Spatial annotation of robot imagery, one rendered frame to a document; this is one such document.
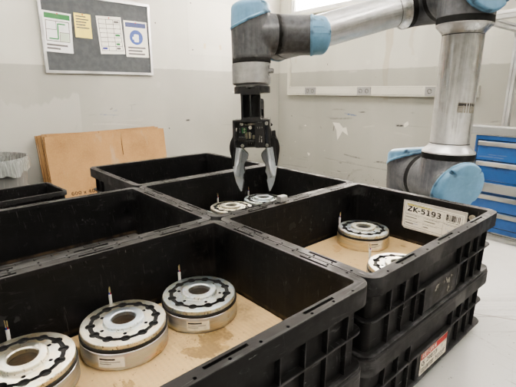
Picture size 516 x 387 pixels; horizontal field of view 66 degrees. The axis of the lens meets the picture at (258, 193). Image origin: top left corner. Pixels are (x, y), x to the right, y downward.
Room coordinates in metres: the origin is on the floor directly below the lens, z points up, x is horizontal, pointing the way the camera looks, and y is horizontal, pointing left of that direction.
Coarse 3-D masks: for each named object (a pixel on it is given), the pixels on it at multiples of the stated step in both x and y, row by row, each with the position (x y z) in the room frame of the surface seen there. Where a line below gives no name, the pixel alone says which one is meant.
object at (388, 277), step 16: (320, 192) 0.80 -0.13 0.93; (336, 192) 0.82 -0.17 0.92; (400, 192) 0.80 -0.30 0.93; (256, 208) 0.68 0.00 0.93; (272, 208) 0.69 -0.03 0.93; (464, 208) 0.70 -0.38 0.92; (480, 208) 0.68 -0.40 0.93; (240, 224) 0.59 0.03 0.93; (464, 224) 0.59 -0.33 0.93; (480, 224) 0.61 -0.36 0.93; (272, 240) 0.52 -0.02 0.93; (432, 240) 0.52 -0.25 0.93; (448, 240) 0.53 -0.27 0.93; (464, 240) 0.57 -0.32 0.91; (320, 256) 0.47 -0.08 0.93; (416, 256) 0.47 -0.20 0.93; (432, 256) 0.50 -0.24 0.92; (352, 272) 0.42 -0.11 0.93; (384, 272) 0.42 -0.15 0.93; (400, 272) 0.44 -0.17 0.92; (416, 272) 0.47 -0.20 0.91; (368, 288) 0.41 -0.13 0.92; (384, 288) 0.42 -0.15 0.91
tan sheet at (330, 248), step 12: (324, 240) 0.78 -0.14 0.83; (336, 240) 0.78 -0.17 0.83; (396, 240) 0.78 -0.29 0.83; (324, 252) 0.72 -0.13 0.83; (336, 252) 0.72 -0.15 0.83; (348, 252) 0.72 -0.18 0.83; (360, 252) 0.72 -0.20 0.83; (372, 252) 0.72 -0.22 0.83; (384, 252) 0.72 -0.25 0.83; (396, 252) 0.72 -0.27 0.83; (408, 252) 0.72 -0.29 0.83; (348, 264) 0.66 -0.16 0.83; (360, 264) 0.66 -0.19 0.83
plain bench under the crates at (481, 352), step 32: (512, 256) 0.99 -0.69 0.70; (480, 288) 0.81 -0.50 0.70; (512, 288) 0.81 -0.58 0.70; (480, 320) 0.68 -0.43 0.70; (512, 320) 0.68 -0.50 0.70; (448, 352) 0.59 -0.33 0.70; (480, 352) 0.59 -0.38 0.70; (512, 352) 0.59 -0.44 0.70; (416, 384) 0.51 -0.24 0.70; (448, 384) 0.51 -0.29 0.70; (480, 384) 0.51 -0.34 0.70; (512, 384) 0.51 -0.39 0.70
